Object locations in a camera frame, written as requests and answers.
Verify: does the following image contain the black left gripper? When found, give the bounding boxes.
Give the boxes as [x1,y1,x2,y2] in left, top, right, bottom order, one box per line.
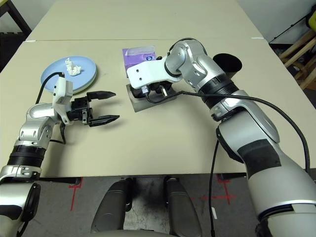
[66,90,120,127]

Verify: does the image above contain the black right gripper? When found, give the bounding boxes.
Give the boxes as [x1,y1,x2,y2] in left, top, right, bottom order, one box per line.
[148,82,173,98]

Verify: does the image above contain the grey glasses case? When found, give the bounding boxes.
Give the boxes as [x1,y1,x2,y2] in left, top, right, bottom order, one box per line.
[126,82,178,113]

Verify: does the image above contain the white tissue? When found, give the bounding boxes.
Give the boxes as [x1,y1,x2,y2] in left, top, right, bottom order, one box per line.
[64,57,82,76]

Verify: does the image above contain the blue plastic plate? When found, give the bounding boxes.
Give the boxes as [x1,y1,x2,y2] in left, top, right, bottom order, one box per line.
[40,55,97,94]

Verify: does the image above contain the purple tissue box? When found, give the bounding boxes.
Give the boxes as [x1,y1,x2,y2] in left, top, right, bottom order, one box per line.
[122,45,158,79]

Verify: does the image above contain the black plastic cup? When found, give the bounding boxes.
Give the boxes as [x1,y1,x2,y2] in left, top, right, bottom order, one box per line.
[212,53,243,79]

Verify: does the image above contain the black table foot bar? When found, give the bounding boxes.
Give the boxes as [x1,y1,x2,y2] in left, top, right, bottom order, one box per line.
[39,176,82,185]
[217,172,247,180]

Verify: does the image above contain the long red floor tape corner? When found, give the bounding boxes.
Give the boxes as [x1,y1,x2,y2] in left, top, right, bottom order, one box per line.
[69,177,84,212]

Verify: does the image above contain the grey robot left leg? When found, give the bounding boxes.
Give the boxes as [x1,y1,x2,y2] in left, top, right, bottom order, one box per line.
[91,179,134,237]

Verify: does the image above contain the grey robot leg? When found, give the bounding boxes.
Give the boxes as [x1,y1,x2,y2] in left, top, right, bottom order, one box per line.
[164,175,202,237]
[91,179,134,237]

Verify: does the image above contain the grey robot right leg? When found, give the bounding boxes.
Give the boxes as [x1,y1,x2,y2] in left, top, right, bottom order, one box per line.
[164,175,202,237]

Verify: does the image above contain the red floor tape cross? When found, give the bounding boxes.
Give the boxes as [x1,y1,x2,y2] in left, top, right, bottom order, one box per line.
[199,182,237,205]

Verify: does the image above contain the grey robot torso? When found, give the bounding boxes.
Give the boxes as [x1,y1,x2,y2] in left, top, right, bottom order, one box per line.
[116,232,173,237]

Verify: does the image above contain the wooden stool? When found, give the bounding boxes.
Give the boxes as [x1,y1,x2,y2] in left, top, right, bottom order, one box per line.
[278,29,316,89]

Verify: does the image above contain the black stand rod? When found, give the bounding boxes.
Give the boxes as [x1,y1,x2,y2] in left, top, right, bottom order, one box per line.
[270,14,312,44]

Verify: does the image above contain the yellow-green seat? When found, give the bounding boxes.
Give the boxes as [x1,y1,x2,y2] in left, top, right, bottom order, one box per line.
[306,9,316,29]

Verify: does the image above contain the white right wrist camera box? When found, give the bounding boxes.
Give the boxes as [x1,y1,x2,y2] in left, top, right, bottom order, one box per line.
[126,60,185,89]

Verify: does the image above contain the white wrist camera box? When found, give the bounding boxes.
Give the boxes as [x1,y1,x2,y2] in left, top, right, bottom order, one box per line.
[126,60,185,89]
[52,76,74,124]

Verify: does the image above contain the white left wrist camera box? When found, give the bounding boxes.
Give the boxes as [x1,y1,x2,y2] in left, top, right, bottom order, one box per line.
[52,76,74,124]

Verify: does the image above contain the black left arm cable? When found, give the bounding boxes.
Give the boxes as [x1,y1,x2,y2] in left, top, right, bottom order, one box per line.
[36,71,66,145]

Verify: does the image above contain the side table with black frame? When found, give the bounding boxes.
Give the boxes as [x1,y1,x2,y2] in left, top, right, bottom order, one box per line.
[0,0,33,40]

